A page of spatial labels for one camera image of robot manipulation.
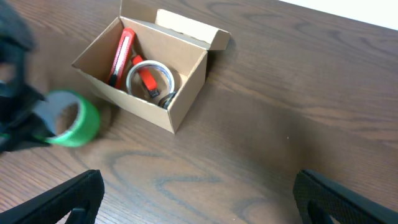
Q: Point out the small red black cutter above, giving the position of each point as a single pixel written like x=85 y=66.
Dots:
x=146 y=77

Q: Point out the black gold correction tape dispenser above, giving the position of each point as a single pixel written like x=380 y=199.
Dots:
x=166 y=100

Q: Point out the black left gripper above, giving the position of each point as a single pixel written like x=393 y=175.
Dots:
x=19 y=123

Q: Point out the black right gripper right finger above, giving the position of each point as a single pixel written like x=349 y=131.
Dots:
x=321 y=200

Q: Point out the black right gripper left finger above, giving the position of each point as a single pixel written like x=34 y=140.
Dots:
x=79 y=198

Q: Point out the cardboard box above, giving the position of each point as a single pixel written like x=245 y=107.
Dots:
x=178 y=42

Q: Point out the white clear tape roll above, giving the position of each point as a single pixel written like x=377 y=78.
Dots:
x=151 y=63

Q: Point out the green tape roll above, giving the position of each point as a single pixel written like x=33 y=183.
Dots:
x=84 y=128

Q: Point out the red utility knife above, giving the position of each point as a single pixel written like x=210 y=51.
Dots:
x=121 y=57

